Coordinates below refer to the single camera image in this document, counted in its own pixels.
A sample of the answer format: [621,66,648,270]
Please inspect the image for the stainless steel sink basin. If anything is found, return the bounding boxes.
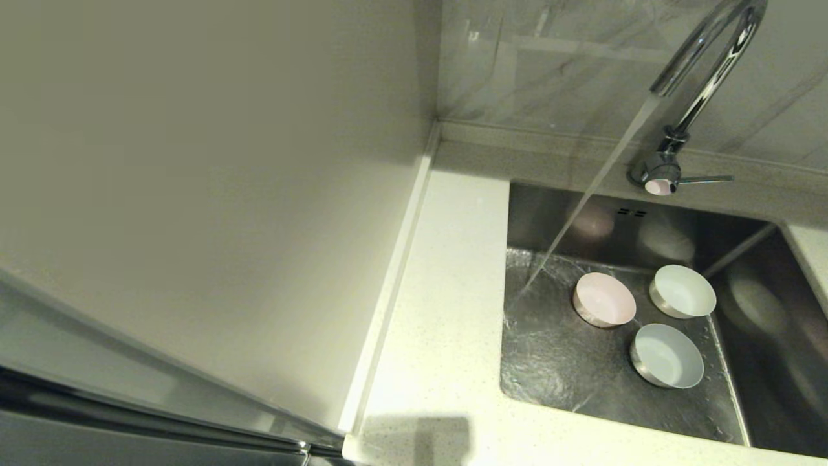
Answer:
[498,181,828,459]

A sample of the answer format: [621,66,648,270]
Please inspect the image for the pale pink bowl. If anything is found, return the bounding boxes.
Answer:
[572,272,637,329]

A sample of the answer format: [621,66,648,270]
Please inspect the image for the stainless steel appliance door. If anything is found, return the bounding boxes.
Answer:
[0,269,347,466]

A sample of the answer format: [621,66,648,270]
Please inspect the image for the running water stream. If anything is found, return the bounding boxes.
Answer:
[517,94,662,298]

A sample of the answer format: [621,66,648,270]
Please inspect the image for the white countertop upstand strip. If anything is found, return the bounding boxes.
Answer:
[336,120,442,438]

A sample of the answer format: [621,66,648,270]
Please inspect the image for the chrome gooseneck faucet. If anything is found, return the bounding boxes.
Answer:
[629,0,769,195]

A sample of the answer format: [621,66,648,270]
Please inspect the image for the pale blue bowl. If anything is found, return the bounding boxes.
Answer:
[629,324,705,390]

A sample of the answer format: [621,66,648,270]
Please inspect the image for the white bowl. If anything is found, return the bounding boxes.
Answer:
[649,264,717,320]

